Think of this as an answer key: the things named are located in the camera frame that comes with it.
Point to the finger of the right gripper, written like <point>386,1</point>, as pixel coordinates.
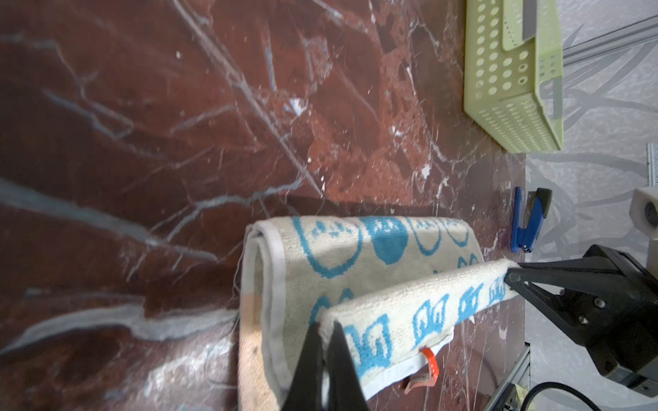
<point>554,309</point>
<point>561,272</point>

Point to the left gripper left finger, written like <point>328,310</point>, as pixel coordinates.
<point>306,387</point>

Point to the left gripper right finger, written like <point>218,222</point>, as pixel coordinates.
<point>345,392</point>

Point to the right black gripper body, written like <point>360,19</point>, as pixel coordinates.
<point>617,318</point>

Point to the teal rabbit pattern towel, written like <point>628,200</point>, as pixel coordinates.
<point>396,286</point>

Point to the blue marker pen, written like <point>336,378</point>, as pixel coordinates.
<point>530,212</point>

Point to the green plastic basket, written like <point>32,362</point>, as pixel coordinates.
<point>513,73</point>

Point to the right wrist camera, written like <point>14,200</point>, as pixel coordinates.
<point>643,211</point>

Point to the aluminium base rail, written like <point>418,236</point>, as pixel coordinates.
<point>506,396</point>

